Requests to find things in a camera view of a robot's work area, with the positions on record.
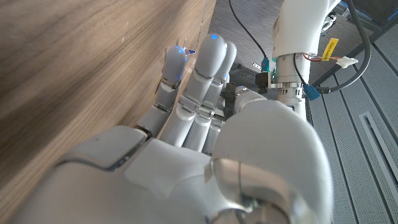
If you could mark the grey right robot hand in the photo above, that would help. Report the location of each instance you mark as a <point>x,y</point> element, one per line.
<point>186,174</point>

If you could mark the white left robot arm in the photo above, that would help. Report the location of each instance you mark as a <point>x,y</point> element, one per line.
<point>295,25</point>

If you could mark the white toy airplane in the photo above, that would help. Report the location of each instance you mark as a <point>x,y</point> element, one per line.
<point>189,51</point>

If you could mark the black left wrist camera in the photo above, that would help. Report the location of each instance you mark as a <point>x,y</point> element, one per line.
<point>262,82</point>

